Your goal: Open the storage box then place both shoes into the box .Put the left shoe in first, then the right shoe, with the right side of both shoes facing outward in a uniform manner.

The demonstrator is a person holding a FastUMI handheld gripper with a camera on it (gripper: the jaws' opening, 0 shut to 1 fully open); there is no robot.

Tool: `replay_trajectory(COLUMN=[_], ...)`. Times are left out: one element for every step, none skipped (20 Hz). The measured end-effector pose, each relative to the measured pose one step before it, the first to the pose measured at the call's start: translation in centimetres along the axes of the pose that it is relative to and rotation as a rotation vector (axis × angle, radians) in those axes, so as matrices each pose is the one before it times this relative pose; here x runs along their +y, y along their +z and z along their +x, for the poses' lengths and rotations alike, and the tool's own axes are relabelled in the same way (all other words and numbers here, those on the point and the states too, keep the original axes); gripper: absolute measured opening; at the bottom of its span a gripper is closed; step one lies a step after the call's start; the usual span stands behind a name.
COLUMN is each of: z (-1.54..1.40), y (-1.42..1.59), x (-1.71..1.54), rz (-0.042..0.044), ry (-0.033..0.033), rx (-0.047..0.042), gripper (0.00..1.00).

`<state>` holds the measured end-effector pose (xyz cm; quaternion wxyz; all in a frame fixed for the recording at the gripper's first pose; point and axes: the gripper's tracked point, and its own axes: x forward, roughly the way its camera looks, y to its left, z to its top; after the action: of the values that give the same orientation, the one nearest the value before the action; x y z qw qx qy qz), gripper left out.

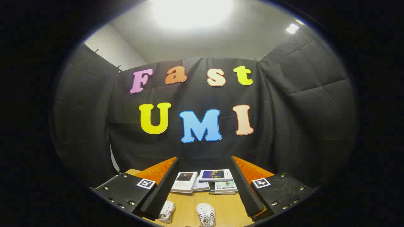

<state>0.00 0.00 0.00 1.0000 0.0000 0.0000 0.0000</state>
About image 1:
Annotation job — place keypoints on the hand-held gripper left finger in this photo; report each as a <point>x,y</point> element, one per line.
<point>164,189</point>

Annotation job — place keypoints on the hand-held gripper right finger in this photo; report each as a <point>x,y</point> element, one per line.
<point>244,189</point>

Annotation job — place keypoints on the white canvas shoe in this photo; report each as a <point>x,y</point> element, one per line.
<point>166,212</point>
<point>205,215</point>

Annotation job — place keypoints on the book with pale green cover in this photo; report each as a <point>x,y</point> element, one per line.
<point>225,187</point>

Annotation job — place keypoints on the white book with portrait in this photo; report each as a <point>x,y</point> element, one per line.
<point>184,184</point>

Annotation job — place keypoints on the book with blue picture cover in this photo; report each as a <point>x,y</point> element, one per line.
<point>216,175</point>

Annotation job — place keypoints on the plain white book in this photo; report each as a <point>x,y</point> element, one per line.
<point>201,186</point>

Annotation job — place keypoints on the small ceiling light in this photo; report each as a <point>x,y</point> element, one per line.
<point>292,28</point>

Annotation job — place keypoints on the large ceiling light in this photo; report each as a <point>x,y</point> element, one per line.
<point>192,12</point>

